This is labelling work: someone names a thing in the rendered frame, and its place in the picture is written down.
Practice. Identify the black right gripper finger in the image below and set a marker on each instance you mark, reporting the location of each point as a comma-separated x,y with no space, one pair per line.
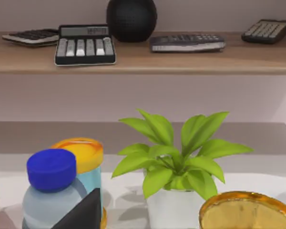
85,214

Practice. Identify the clear bottle with blue cap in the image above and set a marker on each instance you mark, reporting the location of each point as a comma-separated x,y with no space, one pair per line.
50,190

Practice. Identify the light blue bottle orange lid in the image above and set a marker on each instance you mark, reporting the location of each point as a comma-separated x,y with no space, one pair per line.
85,155

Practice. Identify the green plant in white pot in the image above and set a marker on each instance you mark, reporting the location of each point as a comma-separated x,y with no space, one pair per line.
174,171

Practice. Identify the wooden shelf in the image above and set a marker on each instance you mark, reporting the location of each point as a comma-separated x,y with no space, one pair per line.
143,59

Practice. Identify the black calculator with upright display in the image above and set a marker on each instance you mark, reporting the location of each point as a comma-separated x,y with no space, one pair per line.
84,46

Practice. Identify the flat black calculator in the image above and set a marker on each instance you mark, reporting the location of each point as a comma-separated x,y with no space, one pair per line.
32,37

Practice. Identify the dark grey calculator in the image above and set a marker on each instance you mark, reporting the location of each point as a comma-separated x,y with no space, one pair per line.
187,43

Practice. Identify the black round speaker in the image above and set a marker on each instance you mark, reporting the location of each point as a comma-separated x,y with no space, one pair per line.
131,20

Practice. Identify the black calculator with beige keys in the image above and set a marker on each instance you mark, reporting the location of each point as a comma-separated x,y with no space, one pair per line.
265,31

